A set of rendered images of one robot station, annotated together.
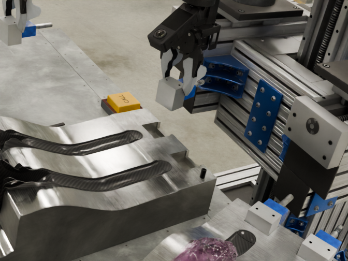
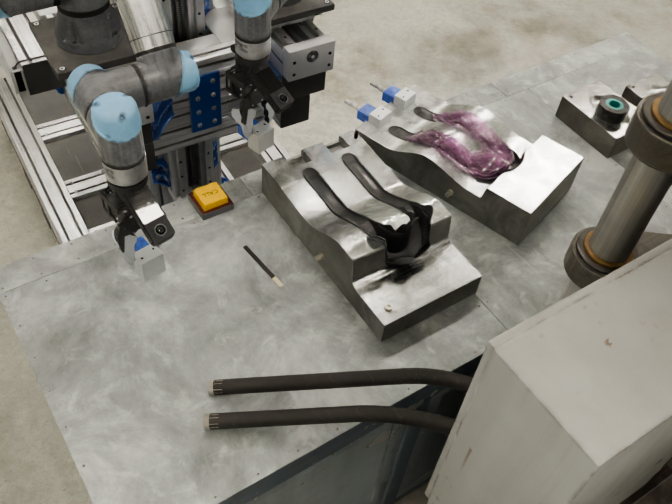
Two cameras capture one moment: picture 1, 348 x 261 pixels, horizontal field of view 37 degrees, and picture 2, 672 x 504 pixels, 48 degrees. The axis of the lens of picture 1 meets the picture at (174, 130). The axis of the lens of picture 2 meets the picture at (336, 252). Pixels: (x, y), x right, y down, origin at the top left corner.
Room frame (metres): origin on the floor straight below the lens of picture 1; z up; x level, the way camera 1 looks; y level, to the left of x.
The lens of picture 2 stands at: (0.76, 1.34, 2.09)
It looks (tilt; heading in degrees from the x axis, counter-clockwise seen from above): 49 degrees down; 271
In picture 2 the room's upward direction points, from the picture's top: 7 degrees clockwise
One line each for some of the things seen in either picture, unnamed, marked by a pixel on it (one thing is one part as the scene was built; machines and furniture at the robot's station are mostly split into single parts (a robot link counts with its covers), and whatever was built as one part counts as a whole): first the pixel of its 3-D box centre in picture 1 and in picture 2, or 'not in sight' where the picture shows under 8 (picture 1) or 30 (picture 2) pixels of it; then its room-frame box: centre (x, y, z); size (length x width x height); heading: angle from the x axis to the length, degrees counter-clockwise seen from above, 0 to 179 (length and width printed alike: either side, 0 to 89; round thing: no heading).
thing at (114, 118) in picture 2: not in sight; (117, 129); (1.16, 0.41, 1.25); 0.09 x 0.08 x 0.11; 129
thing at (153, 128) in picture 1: (156, 136); (297, 164); (0.90, 0.03, 0.87); 0.05 x 0.05 x 0.04; 39
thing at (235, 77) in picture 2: (194, 22); (250, 73); (1.02, 0.00, 1.09); 0.09 x 0.08 x 0.12; 143
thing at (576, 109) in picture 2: not in sight; (603, 118); (0.11, -0.35, 0.84); 0.20 x 0.15 x 0.07; 129
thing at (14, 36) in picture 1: (27, 28); (136, 248); (1.18, 0.40, 0.93); 0.13 x 0.05 x 0.05; 138
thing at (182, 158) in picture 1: (185, 167); (335, 149); (0.82, -0.03, 0.87); 0.05 x 0.05 x 0.04; 39
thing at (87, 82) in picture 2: not in sight; (106, 94); (1.21, 0.32, 1.25); 0.11 x 0.11 x 0.08; 39
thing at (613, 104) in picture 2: not in sight; (612, 109); (0.11, -0.32, 0.89); 0.08 x 0.08 x 0.04
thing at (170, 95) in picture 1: (185, 88); (247, 127); (1.03, -0.01, 0.93); 0.13 x 0.05 x 0.05; 143
